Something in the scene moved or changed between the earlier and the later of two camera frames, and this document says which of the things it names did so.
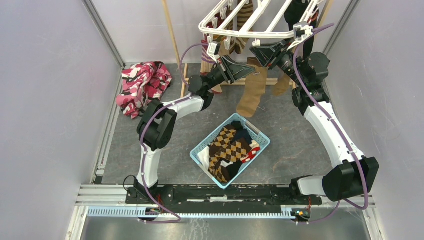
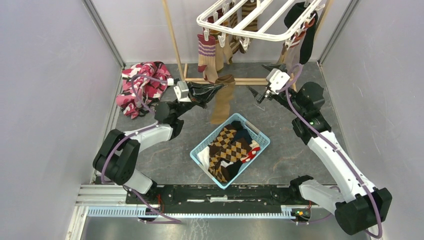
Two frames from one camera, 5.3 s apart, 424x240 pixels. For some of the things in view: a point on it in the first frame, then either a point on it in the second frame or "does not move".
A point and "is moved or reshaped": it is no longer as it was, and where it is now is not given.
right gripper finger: [283, 45] → [282, 67]
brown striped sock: [243, 14] is moved or reshaped
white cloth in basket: [203, 157] does not move
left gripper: [232, 70] → [200, 94]
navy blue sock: [242, 133] does not move
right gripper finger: [265, 54] → [258, 97]
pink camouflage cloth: [142, 83] does not move
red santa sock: [255, 147] does not move
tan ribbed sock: [256, 83] → [223, 99]
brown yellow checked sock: [222, 150] does not move
